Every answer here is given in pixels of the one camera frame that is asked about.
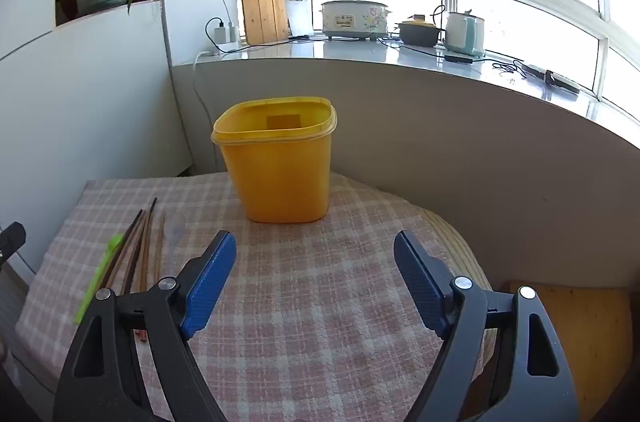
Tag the yellow plastic container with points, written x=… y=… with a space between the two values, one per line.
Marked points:
x=275 y=172

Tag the black chopstick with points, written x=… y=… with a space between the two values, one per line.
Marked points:
x=125 y=247
x=141 y=242

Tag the black hair straightener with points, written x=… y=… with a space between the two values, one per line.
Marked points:
x=550 y=78

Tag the wooden stool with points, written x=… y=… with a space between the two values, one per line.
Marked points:
x=595 y=342

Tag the white plug charger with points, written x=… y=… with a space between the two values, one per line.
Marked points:
x=220 y=33
x=233 y=32

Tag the white windowsill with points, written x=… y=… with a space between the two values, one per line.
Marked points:
x=350 y=50

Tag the clear plastic spoon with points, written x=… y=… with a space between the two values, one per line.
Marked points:
x=175 y=224

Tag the small black flat device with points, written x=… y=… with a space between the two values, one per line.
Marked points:
x=457 y=58

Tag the white floral electric cooker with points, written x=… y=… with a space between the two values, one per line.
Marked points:
x=350 y=20

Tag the dark casserole pot yellow lid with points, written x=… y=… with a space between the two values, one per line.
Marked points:
x=417 y=33

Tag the white cabinet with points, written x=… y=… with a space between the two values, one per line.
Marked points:
x=100 y=102

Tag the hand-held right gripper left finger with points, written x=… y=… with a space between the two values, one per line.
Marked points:
x=210 y=287

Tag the white power strip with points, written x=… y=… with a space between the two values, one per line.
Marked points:
x=220 y=51

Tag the green plastic spoon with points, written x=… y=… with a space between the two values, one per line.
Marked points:
x=102 y=267

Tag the pink checked cloth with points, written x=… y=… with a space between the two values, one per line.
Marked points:
x=310 y=302

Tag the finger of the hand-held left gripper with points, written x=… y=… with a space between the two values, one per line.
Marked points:
x=12 y=238

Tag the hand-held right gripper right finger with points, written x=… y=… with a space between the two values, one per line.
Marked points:
x=420 y=284

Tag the white cutting board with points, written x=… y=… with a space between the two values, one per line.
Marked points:
x=299 y=17

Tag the brown wooden chopstick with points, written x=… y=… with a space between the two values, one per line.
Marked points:
x=145 y=252
x=159 y=244

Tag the white and teal kettle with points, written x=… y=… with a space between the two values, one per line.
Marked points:
x=465 y=35

